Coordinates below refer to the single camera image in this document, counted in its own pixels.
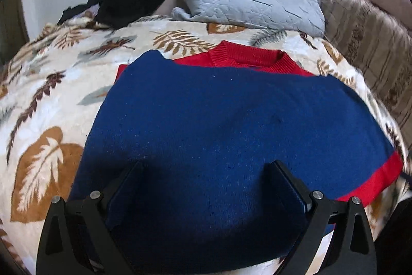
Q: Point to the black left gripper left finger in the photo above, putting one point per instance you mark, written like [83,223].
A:
[76,238]

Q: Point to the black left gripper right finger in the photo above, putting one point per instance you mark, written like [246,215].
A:
[311,215]

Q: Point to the striped brown bed sheet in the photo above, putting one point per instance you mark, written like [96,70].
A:
[380,47]

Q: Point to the beige leaf-print fleece blanket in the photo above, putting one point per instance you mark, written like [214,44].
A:
[52,89]

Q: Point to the red and blue knit sweater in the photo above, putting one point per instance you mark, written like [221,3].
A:
[193,143]

